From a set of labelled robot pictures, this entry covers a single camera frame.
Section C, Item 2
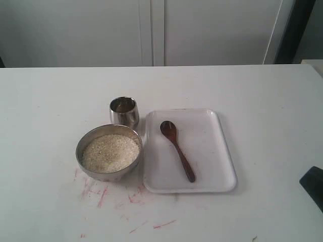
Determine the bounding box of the white cabinet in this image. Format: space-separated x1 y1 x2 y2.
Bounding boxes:
1 1 293 68

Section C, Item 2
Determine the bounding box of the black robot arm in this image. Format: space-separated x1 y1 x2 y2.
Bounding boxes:
299 166 323 212

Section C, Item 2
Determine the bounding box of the brown wooden spoon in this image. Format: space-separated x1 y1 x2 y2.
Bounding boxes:
160 120 196 183

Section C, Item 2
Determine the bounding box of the steel bowl of rice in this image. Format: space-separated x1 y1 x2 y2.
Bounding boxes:
75 124 143 182

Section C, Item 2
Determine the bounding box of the white plastic tray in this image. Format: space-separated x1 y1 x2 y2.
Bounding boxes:
143 108 237 194

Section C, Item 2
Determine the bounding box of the dark door frame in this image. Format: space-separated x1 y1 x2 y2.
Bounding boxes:
274 0 322 64

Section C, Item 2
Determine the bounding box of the small steel cup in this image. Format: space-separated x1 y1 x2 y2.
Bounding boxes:
110 96 140 130

